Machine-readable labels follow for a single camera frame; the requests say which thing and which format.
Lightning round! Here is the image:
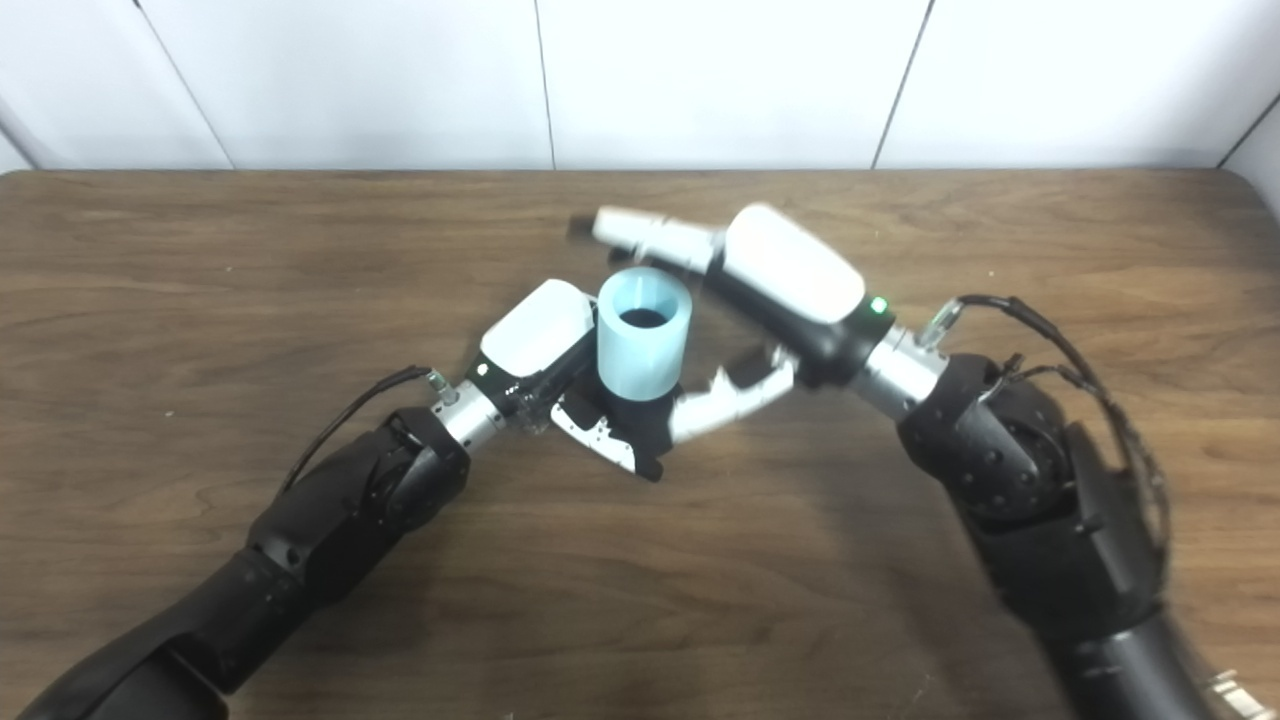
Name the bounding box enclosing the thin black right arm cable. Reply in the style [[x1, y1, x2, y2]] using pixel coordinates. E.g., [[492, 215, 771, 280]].
[[985, 352, 1171, 561]]

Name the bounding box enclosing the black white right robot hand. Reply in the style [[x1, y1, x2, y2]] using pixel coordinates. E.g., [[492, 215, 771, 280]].
[[568, 203, 896, 446]]

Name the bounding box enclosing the thick black right wrist cable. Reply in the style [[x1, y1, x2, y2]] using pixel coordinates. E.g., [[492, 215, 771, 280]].
[[918, 293, 1276, 720]]

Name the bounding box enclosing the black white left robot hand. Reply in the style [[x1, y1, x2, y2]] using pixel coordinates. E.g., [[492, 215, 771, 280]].
[[465, 278, 665, 483]]

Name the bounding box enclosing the light-blue hose piece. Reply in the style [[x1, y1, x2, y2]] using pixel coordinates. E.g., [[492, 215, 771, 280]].
[[596, 267, 694, 403]]

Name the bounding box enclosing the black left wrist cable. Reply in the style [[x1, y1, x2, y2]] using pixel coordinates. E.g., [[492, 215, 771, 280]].
[[283, 365, 461, 491]]

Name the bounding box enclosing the black flared nozzle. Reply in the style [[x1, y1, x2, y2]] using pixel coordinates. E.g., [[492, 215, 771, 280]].
[[578, 308, 687, 473]]

